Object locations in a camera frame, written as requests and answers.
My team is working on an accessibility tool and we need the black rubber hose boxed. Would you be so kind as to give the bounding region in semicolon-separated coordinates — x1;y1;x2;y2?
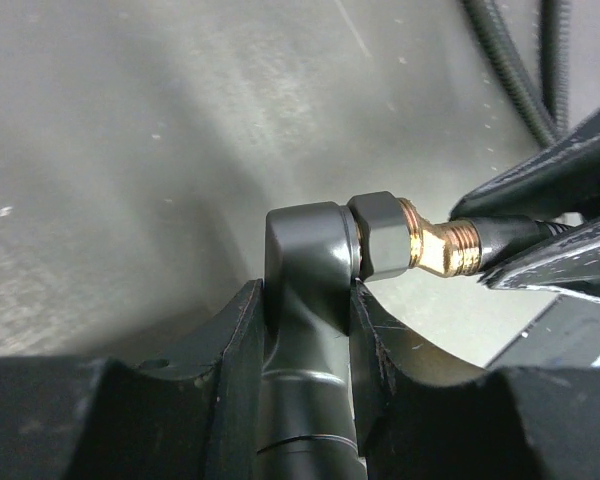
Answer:
459;0;581;266

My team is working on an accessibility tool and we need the black fitting with brass connectors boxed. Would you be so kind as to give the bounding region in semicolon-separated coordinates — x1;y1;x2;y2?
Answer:
254;192;479;479

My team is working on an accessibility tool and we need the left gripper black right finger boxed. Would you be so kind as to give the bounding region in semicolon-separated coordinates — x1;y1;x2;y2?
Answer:
349;282;600;479

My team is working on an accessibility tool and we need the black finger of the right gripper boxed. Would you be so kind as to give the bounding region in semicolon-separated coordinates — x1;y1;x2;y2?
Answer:
480;217;600;303
450;108;600;219

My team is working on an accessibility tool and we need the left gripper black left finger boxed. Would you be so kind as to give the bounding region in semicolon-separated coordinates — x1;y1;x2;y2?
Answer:
0;280;264;479

